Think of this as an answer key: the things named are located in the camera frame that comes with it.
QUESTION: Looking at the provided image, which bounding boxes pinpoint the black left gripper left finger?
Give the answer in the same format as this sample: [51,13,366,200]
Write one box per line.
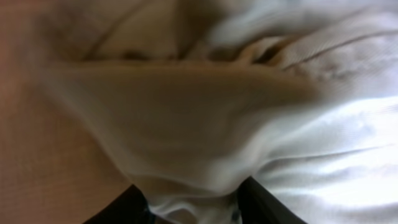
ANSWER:
[83,185,155,224]

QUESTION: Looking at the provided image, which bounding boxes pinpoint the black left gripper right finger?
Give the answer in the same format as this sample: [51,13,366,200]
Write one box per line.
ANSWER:
[238,177,306,224]

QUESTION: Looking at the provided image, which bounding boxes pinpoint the beige cotton shorts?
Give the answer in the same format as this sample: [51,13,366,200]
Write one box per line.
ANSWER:
[32,1,397,223]

